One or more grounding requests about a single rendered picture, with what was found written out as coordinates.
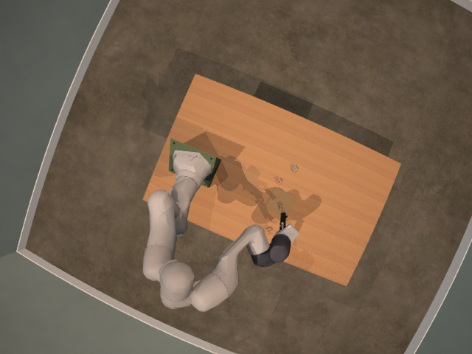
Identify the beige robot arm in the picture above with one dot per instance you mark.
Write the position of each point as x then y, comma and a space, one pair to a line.
177, 278

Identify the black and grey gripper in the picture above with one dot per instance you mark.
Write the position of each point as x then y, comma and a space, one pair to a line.
283, 220

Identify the tan flat mat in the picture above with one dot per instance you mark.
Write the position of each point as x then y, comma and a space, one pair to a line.
280, 197

